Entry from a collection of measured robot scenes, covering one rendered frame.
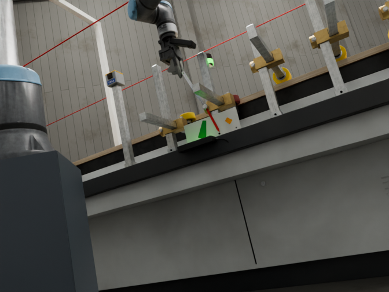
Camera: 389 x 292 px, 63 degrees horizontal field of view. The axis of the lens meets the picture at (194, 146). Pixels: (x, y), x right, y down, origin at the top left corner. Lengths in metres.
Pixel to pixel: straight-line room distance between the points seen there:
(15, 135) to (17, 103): 0.08
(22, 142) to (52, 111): 5.30
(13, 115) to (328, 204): 1.21
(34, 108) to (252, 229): 1.08
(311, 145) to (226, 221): 0.58
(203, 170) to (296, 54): 5.89
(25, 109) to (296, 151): 0.94
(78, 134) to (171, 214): 4.32
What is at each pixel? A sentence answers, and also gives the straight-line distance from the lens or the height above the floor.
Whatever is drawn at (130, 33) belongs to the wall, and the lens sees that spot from 6.64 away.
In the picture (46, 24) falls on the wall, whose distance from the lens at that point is 6.97.
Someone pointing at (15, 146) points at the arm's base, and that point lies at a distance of 0.83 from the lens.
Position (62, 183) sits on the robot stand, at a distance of 0.75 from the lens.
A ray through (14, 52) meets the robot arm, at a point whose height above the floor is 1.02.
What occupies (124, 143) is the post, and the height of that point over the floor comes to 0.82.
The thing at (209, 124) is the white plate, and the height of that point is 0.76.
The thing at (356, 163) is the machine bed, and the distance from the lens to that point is 1.48.
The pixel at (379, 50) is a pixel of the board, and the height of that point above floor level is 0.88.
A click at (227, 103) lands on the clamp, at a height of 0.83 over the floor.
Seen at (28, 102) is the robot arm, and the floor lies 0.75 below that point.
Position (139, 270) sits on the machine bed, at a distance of 1.90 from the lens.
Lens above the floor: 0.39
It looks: 12 degrees up
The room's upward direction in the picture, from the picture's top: 13 degrees counter-clockwise
